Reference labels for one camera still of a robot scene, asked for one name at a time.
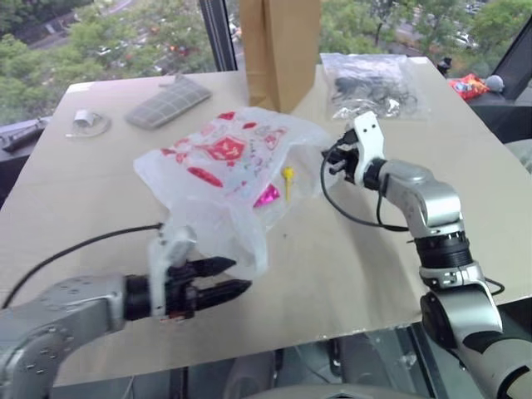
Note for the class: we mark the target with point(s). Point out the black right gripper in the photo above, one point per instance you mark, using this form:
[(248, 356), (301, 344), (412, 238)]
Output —
[(350, 160)]

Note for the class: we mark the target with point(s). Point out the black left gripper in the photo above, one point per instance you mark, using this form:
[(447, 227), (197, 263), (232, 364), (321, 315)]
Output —
[(180, 293)]

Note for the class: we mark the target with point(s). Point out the white red-printed plastic bag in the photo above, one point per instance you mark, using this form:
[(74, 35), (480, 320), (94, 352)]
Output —
[(224, 166)]

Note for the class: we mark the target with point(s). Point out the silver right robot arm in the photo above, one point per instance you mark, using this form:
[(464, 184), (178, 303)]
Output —
[(436, 208)]

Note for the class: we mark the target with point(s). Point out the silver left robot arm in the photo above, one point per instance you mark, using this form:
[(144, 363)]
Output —
[(70, 305)]

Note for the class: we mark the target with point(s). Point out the brown paper bag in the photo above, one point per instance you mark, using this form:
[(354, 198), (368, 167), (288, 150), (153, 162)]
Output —
[(278, 54)]

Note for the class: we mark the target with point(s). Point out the small white roll in plastic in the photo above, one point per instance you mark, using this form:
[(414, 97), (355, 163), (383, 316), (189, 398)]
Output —
[(85, 118)]

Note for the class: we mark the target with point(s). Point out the small yellow plastic item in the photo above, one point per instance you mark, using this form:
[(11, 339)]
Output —
[(287, 178)]

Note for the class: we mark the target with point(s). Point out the magenta foil wrapper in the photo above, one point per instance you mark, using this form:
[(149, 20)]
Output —
[(267, 197)]

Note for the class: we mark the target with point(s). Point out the small black device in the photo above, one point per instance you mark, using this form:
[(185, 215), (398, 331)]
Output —
[(444, 65)]

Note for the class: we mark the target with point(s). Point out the red snack packet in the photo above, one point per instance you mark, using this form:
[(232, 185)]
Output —
[(469, 85)]

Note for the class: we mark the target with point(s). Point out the grey robot torso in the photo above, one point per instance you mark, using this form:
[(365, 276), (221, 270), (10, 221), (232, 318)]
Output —
[(345, 390)]

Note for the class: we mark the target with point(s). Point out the grey round plush object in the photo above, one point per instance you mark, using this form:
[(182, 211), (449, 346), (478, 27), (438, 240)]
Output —
[(494, 82)]

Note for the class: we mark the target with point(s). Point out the grey checked cloth mitt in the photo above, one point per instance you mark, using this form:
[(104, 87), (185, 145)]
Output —
[(168, 104)]

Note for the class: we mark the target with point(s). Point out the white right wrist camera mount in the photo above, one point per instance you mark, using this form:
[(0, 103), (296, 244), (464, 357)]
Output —
[(370, 141)]

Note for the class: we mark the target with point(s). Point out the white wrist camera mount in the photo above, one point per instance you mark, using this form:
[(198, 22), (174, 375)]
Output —
[(370, 141), (160, 257)]

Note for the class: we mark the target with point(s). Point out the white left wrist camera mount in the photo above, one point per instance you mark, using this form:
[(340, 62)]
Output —
[(160, 257)]

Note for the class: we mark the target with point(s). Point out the dark window frame post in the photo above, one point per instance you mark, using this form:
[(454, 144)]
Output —
[(218, 33)]

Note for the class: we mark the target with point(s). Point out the black slanted frame bar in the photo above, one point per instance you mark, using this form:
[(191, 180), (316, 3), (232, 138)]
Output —
[(515, 62)]

